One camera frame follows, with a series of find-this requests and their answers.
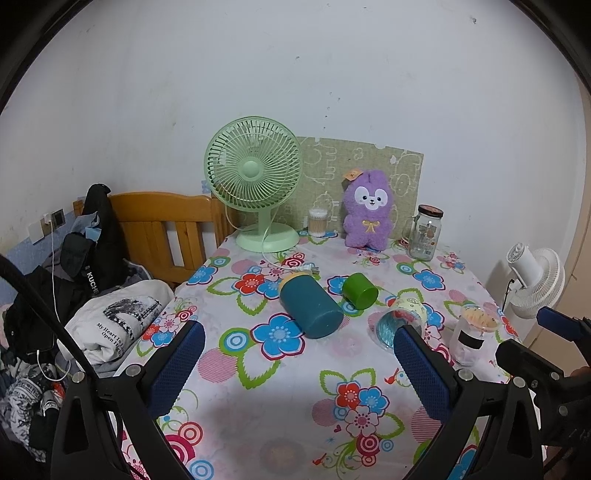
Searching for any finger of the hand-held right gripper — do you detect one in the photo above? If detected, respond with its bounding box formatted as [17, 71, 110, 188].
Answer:
[536, 306, 591, 343]
[495, 339, 568, 386]

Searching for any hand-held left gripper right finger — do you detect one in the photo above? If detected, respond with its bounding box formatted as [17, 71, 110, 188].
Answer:
[392, 324, 546, 480]

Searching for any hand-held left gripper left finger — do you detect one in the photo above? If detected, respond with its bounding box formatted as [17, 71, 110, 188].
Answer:
[51, 320, 206, 480]

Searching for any teal cup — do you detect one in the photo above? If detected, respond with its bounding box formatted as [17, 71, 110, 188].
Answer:
[279, 272, 345, 340]

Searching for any clear cup with black label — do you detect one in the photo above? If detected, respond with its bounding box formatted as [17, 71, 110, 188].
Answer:
[450, 305, 502, 367]

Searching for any clear patterned cup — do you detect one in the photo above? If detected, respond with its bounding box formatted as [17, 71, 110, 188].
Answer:
[375, 295, 428, 350]

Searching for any small green cup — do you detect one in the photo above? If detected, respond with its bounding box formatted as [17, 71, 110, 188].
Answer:
[342, 272, 380, 309]

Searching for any white fan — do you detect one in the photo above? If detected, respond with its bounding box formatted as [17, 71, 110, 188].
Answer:
[503, 242, 567, 325]

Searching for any white printed shirt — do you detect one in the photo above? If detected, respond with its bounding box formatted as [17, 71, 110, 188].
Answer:
[65, 280, 175, 366]

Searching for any floral tablecloth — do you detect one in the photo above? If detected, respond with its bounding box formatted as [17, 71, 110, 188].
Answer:
[117, 228, 523, 480]

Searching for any wooden headboard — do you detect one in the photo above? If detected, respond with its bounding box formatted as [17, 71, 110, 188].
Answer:
[73, 191, 239, 289]

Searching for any glass jar with lid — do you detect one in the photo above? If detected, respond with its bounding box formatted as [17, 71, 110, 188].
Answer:
[408, 204, 444, 262]

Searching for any black clothes pile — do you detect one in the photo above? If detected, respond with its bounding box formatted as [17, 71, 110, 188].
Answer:
[0, 253, 101, 386]

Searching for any pile of dark clothes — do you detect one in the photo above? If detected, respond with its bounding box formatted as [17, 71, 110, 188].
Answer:
[0, 263, 75, 462]

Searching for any purple plush toy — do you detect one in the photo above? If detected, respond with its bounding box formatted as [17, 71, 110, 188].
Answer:
[342, 168, 396, 250]

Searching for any cotton swab container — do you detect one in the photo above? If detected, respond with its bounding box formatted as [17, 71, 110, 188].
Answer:
[308, 209, 329, 238]

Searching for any green desk fan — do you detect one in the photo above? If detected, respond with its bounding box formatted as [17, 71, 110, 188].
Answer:
[204, 117, 304, 254]

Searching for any green foam mat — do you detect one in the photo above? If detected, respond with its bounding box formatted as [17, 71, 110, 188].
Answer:
[295, 136, 425, 237]

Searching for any white charging cable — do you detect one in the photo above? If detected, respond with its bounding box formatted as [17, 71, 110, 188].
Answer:
[36, 213, 72, 384]

